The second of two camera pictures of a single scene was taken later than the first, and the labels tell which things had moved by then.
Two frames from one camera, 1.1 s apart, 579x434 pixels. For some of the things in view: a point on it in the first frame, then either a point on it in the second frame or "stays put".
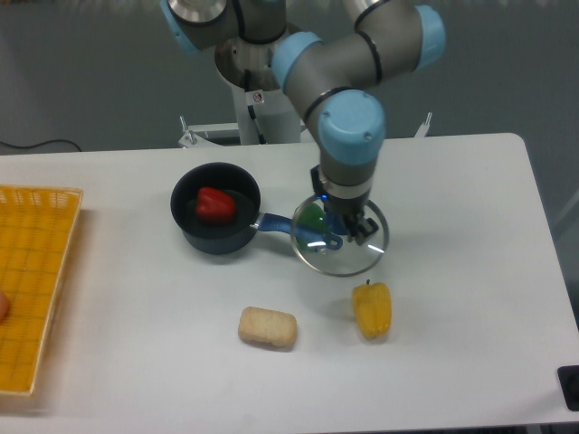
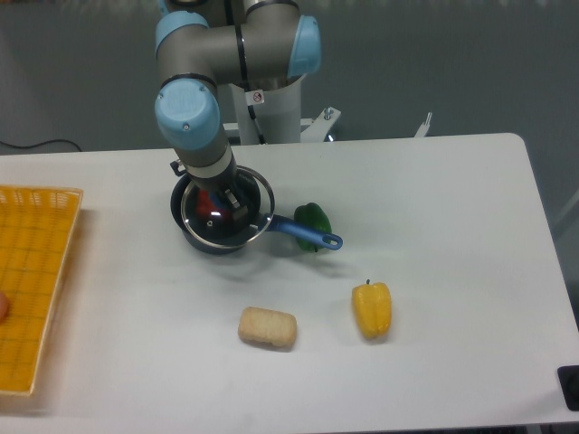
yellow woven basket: (36, 228) stays put
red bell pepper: (213, 206) stays put
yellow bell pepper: (373, 306) stays put
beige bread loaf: (267, 327) stays put
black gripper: (351, 211) -> (213, 185)
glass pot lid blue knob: (321, 240) -> (208, 216)
